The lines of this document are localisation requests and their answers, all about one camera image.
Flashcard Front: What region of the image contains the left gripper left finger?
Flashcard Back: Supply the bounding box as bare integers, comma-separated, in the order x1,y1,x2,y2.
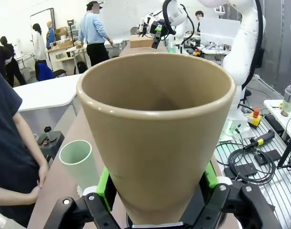
44,168,122,229

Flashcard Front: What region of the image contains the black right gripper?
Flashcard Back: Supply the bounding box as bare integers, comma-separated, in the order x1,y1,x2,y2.
150,20,167,49

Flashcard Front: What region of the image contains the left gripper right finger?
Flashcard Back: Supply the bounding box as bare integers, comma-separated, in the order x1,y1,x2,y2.
183,161,283,229

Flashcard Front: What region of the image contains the white lace paper coaster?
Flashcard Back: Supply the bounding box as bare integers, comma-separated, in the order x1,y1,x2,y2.
75,183,84,198

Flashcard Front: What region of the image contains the pale green tall cup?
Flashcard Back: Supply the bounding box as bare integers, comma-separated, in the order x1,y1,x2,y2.
59,140,100,191

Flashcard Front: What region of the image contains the brown tall cup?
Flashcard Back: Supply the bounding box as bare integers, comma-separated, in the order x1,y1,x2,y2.
76,52,237,224

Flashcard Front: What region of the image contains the person's right forearm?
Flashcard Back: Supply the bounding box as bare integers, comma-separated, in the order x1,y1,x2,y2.
0,185,31,206

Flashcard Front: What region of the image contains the person's left forearm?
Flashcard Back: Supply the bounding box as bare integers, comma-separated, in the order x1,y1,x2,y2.
13,111,49,171

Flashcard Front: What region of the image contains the person's left hand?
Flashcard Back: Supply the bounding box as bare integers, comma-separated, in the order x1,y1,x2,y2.
37,163,50,190

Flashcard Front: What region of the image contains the person's right hand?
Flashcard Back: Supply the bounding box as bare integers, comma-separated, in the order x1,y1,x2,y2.
28,186,42,203

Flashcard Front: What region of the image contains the cardboard box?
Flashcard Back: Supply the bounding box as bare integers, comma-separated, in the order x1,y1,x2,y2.
130,35,158,48

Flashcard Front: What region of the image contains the person in light blue shirt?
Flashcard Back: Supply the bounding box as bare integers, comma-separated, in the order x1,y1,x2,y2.
78,1,111,69

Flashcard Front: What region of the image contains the white monitor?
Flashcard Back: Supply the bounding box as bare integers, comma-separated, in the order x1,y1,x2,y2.
199,17,241,43

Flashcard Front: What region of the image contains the black clamp with knob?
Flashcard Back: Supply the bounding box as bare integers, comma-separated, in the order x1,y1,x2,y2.
38,126,65,163

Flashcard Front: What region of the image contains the yellow emergency stop box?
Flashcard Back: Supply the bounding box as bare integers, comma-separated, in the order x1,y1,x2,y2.
249,109,262,127

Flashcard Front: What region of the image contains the person in navy t-shirt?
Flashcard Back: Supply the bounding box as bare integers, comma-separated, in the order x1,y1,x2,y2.
0,65,50,227

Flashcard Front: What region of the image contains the blue chair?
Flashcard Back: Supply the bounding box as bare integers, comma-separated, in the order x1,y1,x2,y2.
35,62,66,82

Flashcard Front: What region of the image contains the person in white top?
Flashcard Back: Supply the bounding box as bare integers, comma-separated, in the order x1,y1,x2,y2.
32,23,47,62

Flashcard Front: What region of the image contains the white desk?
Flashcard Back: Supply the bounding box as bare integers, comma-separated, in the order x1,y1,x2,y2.
13,73,84,113

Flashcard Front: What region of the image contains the plastic cup with green drink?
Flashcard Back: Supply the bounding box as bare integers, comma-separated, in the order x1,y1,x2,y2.
280,85,291,117

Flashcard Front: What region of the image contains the person in black clothes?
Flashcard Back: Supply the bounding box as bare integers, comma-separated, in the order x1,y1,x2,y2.
0,35,27,88

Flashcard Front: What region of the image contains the coiled black cable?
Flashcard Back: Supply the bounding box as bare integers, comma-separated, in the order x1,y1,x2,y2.
227,143,277,184

